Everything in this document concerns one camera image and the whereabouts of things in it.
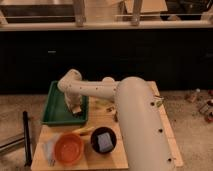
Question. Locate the blue grey sponge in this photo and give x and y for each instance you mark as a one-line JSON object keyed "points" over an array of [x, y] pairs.
{"points": [[105, 143]]}

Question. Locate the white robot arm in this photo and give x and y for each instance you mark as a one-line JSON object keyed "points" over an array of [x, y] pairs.
{"points": [[145, 141]]}

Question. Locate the black bowl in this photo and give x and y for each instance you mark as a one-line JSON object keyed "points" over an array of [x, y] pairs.
{"points": [[96, 133]]}

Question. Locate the black pole stand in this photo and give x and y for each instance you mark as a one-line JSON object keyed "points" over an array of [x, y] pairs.
{"points": [[27, 143]]}

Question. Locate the orange bowl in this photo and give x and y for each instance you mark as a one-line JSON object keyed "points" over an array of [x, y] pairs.
{"points": [[68, 149]]}

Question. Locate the yellow banana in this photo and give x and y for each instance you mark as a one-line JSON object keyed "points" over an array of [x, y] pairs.
{"points": [[84, 130]]}

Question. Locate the green pepper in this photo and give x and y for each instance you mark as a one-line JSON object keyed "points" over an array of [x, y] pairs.
{"points": [[159, 101]]}

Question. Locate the green plastic tray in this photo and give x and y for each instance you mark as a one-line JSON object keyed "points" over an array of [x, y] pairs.
{"points": [[56, 112]]}

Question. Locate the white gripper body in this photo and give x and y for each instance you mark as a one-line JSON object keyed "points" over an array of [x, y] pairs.
{"points": [[72, 100]]}

